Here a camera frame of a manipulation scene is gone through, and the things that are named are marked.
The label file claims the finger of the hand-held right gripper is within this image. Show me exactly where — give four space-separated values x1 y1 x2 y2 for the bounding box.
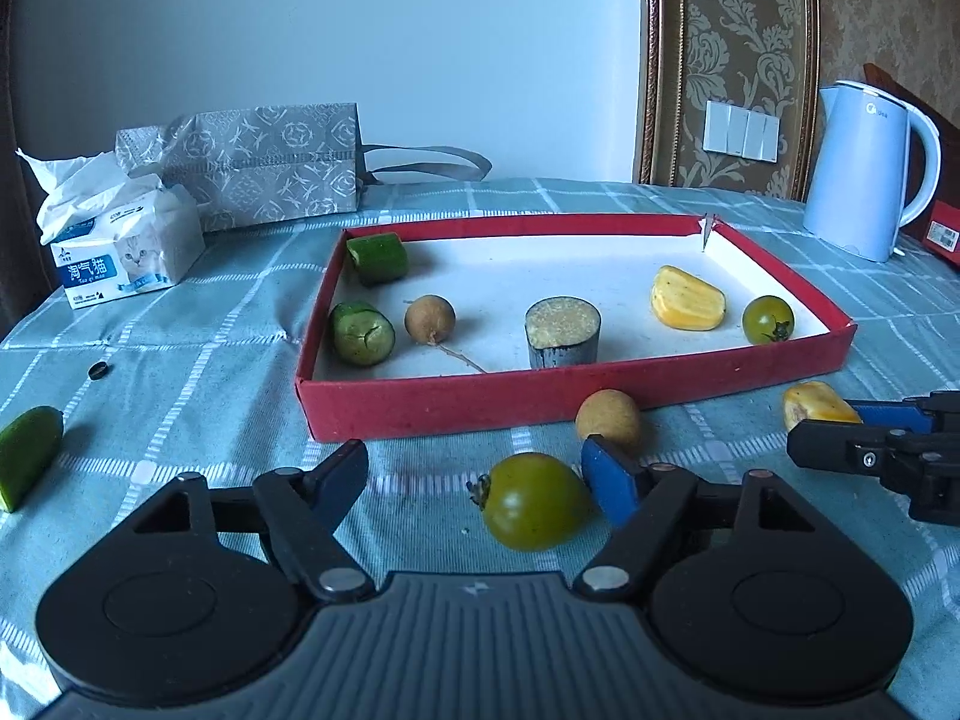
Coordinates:
787 420 960 527
853 391 960 430

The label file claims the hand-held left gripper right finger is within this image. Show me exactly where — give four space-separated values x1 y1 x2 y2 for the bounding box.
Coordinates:
570 435 827 605

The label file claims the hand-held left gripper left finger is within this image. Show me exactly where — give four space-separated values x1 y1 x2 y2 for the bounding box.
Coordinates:
131 439 376 605

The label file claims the yellow jackfruit piece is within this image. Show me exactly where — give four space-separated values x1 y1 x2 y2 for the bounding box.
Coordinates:
650 265 727 329
783 382 863 434

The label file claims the large green tomato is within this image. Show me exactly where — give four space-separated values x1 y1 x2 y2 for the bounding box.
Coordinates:
466 452 593 552

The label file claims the eggplant piece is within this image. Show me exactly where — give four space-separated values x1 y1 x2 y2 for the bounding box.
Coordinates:
525 298 603 370

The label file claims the brown longan with stem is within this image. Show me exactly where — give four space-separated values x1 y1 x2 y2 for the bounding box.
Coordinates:
404 295 488 376

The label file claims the short cucumber piece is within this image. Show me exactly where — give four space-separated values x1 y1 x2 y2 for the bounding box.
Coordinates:
345 232 410 287

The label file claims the red shallow box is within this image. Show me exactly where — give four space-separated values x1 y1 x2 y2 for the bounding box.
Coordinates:
294 213 857 443

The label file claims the cracked cucumber piece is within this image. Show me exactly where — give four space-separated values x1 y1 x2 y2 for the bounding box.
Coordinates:
330 301 396 367

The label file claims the small green tomato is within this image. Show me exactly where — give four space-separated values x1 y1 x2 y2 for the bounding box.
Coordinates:
742 295 794 346

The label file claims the checked teal tablecloth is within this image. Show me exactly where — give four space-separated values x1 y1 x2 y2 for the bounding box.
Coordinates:
0 178 960 720

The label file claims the small red packet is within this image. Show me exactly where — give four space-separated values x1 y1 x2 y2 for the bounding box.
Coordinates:
921 199 960 267

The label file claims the white electric kettle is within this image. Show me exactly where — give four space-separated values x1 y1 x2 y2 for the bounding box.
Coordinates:
802 80 942 263

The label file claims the long cucumber piece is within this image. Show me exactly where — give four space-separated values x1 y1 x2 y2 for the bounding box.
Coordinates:
0 406 65 515

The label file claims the white tissue pack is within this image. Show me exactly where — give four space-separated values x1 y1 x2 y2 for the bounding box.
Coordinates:
16 148 207 311

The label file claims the grey patterned gift bag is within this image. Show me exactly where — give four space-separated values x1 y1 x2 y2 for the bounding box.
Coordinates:
115 101 492 233

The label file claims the brown curtain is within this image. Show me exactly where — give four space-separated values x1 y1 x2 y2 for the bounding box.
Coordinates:
0 0 57 338

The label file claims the white wall switch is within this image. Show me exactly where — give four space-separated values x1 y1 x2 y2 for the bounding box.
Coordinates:
703 100 781 164

